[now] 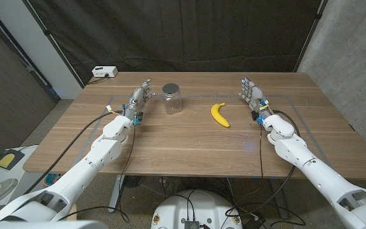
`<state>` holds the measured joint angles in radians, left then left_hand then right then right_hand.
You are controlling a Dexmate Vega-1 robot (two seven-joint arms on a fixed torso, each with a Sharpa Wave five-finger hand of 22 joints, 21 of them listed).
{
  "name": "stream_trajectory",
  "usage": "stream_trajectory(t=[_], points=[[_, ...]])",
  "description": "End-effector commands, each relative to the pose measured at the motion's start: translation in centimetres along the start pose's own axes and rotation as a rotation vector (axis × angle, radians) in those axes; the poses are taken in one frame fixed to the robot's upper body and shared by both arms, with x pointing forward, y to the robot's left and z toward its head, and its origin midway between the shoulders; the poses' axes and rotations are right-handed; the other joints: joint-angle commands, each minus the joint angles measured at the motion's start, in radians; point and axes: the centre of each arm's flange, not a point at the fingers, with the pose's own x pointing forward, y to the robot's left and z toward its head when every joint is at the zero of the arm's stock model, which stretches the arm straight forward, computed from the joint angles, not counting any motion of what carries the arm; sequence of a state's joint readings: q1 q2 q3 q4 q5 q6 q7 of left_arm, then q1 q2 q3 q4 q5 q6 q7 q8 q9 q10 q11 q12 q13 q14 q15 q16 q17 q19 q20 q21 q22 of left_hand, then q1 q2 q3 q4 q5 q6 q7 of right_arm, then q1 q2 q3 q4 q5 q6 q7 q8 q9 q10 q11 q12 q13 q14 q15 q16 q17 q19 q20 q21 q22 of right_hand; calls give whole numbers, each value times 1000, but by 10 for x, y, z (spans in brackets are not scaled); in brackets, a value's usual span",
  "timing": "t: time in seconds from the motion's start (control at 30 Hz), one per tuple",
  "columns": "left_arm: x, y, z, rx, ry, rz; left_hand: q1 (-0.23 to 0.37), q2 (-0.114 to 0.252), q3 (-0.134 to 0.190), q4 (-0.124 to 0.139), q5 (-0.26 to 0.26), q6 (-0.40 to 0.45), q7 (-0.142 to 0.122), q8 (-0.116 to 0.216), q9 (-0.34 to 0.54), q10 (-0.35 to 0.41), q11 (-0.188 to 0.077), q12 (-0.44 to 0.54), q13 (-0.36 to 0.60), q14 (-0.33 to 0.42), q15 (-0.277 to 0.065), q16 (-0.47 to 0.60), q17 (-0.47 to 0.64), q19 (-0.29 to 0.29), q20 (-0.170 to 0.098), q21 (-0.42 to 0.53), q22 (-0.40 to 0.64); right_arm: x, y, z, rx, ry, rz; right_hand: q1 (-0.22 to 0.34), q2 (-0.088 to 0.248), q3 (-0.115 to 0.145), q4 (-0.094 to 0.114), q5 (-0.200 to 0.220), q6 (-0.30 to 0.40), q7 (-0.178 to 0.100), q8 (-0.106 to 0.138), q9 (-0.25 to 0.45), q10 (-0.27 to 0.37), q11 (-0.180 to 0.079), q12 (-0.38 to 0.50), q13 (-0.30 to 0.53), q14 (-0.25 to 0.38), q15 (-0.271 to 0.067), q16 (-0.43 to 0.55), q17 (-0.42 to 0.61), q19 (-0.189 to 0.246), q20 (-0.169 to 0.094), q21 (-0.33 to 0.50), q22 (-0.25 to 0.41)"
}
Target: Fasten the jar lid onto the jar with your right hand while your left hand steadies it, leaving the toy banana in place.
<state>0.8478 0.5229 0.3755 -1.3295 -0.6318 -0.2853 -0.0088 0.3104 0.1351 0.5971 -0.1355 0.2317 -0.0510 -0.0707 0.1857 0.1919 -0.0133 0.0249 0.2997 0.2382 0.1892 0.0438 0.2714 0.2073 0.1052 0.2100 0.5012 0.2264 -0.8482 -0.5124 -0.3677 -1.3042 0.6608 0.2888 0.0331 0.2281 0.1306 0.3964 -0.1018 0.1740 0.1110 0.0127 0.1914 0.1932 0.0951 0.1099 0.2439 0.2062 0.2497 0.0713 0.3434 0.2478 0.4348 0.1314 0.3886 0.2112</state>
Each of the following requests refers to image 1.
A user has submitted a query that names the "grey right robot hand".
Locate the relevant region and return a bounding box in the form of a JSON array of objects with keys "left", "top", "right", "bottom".
[{"left": 238, "top": 77, "right": 273, "bottom": 120}]

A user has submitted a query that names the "black backdrop stand pole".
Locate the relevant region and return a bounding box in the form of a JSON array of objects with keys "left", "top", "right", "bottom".
[
  {"left": 22, "top": 0, "right": 85, "bottom": 88},
  {"left": 294, "top": 0, "right": 329, "bottom": 73}
]

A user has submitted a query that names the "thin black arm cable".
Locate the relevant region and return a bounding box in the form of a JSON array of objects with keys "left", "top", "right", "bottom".
[
  {"left": 114, "top": 126, "right": 137, "bottom": 223},
  {"left": 259, "top": 125, "right": 264, "bottom": 178}
]

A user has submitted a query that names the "white table leg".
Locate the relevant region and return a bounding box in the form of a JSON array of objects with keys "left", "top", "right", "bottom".
[{"left": 108, "top": 174, "right": 125, "bottom": 213}]

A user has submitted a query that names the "black backdrop curtain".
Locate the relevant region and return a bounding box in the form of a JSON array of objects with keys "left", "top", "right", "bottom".
[{"left": 27, "top": 0, "right": 329, "bottom": 85}]

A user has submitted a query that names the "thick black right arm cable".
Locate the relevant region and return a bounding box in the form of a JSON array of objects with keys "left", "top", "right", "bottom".
[{"left": 226, "top": 109, "right": 301, "bottom": 220}]

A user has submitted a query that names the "yellow toy banana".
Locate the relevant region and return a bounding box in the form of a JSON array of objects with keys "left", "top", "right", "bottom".
[{"left": 210, "top": 102, "right": 231, "bottom": 128}]

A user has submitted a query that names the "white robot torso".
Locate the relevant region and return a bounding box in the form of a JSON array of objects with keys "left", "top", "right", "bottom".
[{"left": 151, "top": 190, "right": 243, "bottom": 229}]

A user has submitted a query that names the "white power strip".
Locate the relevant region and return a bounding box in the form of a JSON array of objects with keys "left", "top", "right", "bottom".
[{"left": 91, "top": 66, "right": 119, "bottom": 78}]

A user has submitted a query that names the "clear plastic jar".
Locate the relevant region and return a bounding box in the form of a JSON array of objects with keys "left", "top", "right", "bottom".
[{"left": 162, "top": 88, "right": 183, "bottom": 115}]

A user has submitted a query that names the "white round floor platform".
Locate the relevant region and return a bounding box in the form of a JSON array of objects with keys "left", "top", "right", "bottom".
[{"left": 0, "top": 144, "right": 49, "bottom": 211}]

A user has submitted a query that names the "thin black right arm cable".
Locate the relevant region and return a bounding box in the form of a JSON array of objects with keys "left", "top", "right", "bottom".
[{"left": 259, "top": 125, "right": 264, "bottom": 178}]

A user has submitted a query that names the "orange blue floor item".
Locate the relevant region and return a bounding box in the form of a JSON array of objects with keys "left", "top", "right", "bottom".
[{"left": 43, "top": 173, "right": 62, "bottom": 188}]

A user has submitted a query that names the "yellow black foot pedal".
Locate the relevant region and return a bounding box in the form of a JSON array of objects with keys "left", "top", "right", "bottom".
[{"left": 0, "top": 149, "right": 25, "bottom": 170}]

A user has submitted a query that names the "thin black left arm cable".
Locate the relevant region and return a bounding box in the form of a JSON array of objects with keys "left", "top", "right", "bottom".
[{"left": 114, "top": 126, "right": 137, "bottom": 223}]

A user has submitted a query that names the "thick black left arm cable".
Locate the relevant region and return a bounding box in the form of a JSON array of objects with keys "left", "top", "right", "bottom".
[{"left": 24, "top": 109, "right": 125, "bottom": 195}]

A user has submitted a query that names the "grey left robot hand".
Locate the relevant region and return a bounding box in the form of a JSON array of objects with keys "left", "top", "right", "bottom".
[{"left": 121, "top": 79, "right": 156, "bottom": 127}]

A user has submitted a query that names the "black power strip cable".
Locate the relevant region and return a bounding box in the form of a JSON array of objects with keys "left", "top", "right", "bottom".
[{"left": 86, "top": 73, "right": 110, "bottom": 85}]

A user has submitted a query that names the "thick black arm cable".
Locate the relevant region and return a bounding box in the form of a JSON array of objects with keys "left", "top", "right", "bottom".
[
  {"left": 24, "top": 109, "right": 125, "bottom": 195},
  {"left": 226, "top": 109, "right": 301, "bottom": 220}
]

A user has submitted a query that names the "black round floor object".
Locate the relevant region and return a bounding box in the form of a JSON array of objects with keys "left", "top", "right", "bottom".
[{"left": 124, "top": 175, "right": 146, "bottom": 188}]

